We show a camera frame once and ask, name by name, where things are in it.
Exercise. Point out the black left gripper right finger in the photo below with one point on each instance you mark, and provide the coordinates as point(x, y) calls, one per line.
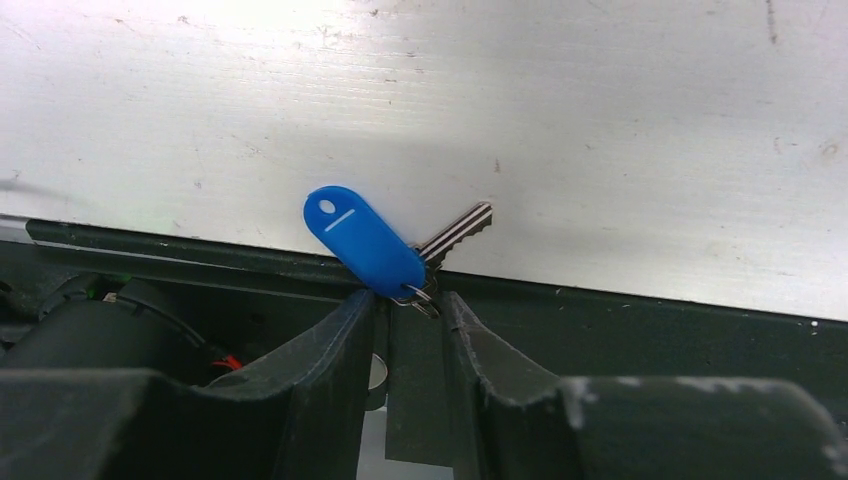
point(510, 418)

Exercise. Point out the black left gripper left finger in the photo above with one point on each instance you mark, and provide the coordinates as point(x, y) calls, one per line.
point(295, 413)

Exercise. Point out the blue key tag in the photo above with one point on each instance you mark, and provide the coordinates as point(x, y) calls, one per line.
point(358, 236)

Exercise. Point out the metal carabiner keyring with keys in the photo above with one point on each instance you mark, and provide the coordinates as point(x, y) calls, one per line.
point(434, 251)

